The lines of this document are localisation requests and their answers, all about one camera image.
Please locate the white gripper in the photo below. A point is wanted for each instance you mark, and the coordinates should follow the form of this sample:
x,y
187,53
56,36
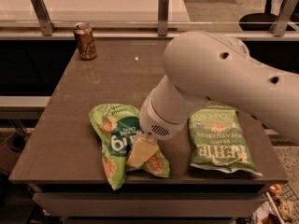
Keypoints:
x,y
155,122

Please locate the green Dang rice chip bag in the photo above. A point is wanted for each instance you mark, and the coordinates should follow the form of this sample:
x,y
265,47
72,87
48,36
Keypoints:
x,y
117,125

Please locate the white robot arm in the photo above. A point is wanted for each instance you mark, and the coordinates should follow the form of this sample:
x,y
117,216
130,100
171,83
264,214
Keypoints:
x,y
200,68

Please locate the green Kettle potato chip bag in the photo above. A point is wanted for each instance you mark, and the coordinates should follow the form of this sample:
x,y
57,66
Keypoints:
x,y
218,142

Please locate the orange soda can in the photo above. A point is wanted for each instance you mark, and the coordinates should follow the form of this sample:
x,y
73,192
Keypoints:
x,y
83,34

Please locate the glass partition panel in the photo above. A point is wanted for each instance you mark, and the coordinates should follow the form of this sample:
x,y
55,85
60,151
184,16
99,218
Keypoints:
x,y
225,14

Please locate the black office chair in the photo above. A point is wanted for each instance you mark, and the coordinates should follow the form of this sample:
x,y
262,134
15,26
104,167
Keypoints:
x,y
259,21

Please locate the wire basket with snacks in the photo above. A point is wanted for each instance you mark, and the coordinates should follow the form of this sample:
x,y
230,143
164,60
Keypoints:
x,y
281,207

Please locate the middle metal glass bracket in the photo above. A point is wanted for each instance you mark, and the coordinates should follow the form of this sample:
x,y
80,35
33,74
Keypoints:
x,y
162,25

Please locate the metal glass bracket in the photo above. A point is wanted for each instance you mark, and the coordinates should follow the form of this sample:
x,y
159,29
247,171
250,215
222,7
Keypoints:
x,y
279,27
46,26
162,25

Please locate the left metal glass bracket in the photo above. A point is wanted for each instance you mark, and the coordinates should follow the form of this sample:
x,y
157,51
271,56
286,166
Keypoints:
x,y
46,26

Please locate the right metal glass bracket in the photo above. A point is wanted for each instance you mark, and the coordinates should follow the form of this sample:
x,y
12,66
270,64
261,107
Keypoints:
x,y
279,27

